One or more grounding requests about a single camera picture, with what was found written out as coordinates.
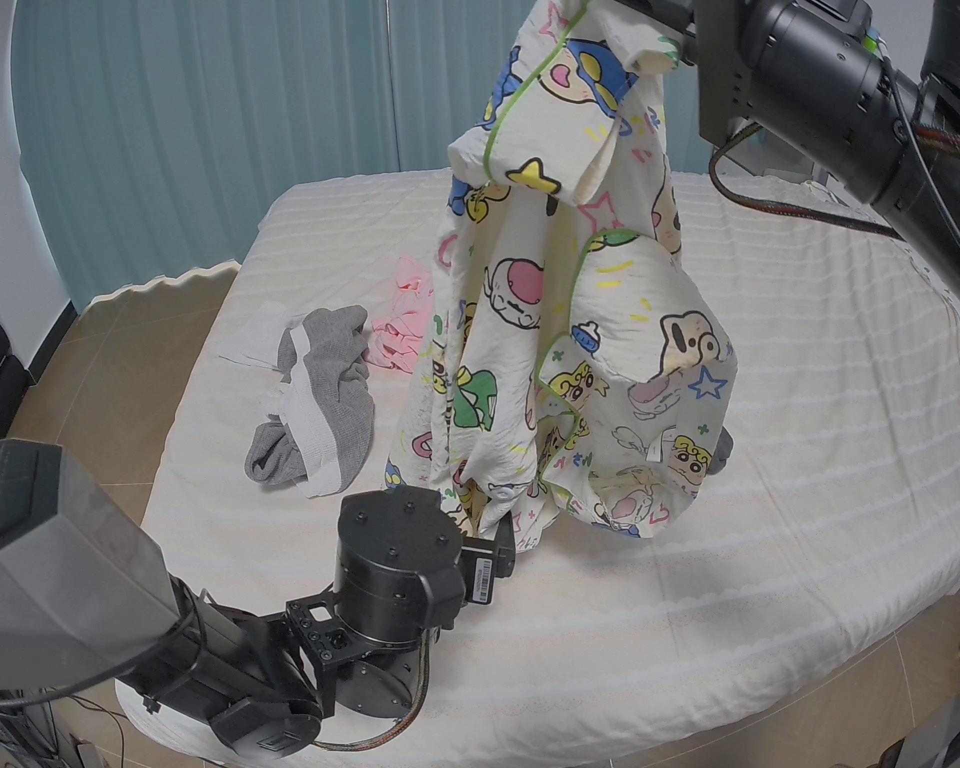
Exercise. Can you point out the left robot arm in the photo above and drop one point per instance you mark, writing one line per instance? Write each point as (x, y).
(75, 562)

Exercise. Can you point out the blue-green curtain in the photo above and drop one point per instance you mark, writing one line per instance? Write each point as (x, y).
(225, 112)

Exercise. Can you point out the bed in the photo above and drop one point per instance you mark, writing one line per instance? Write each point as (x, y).
(787, 450)

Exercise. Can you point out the grey and white garment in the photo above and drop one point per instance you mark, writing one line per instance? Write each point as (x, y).
(337, 360)

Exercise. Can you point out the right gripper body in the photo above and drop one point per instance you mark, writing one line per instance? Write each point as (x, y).
(810, 90)

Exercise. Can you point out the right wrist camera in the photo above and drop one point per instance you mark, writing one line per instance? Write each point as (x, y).
(840, 9)

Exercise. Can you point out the white printed pyjama top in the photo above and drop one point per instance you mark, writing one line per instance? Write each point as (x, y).
(525, 300)

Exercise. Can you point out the pink garment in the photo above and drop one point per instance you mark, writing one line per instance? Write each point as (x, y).
(405, 330)

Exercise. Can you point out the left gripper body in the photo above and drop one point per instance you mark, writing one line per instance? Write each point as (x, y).
(480, 574)

